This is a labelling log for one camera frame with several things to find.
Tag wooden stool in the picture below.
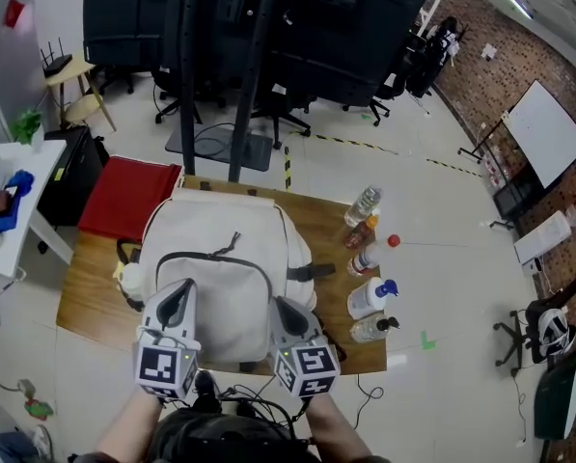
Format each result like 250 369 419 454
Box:
42 57 119 133

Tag black router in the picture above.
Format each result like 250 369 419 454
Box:
39 37 74 79

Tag white side table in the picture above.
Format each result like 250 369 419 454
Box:
0 133 75 280

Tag black office chair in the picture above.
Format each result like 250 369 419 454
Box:
250 83 318 151
151 65 207 125
341 70 410 128

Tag person's left forearm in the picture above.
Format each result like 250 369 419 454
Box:
93 387 174 463

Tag person's right forearm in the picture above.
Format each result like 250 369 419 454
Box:
306 392 371 463

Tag black cables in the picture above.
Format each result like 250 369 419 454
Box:
213 372 386 434

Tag green plant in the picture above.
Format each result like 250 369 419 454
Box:
9 108 45 147

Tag red cap white bottle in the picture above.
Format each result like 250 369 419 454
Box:
346 233 402 279

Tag clear bottle black pump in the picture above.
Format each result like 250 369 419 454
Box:
349 311 401 344

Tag dark green board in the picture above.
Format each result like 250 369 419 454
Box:
533 341 576 442

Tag large black screen stand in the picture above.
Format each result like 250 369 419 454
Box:
81 0 444 185

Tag green and red toy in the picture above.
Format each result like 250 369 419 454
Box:
22 395 56 422

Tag white bottle blue pump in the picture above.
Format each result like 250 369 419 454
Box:
346 276 400 320

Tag black chair with white bag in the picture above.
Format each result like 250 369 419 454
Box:
491 266 576 376

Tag orange cap tea bottle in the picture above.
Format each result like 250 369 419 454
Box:
343 214 381 252

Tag blue plastic object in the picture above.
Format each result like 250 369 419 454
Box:
0 168 36 233

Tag red sticker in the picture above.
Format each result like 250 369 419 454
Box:
3 0 27 30

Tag red cloth covered box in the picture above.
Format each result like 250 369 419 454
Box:
77 155 183 241

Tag white backpack bag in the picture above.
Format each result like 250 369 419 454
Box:
140 185 338 373

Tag white ladder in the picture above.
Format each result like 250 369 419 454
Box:
414 0 449 39

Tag black cord zipper pull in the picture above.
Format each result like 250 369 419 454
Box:
211 231 243 260

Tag white box appliance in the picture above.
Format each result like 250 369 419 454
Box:
512 209 573 278

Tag clear plastic water bottle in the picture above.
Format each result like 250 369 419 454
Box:
343 185 384 229

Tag white round container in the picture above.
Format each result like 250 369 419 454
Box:
118 260 148 304

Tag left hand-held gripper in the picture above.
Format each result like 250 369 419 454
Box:
132 280 203 402

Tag black cabinet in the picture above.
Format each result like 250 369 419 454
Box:
36 124 106 229

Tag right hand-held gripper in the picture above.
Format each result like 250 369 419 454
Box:
268 295 342 399

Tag person's dark clothing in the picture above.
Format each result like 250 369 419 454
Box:
150 406 314 463

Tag black cart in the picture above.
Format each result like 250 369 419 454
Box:
488 161 545 232

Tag whiteboard on stand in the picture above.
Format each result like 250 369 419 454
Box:
456 79 576 191

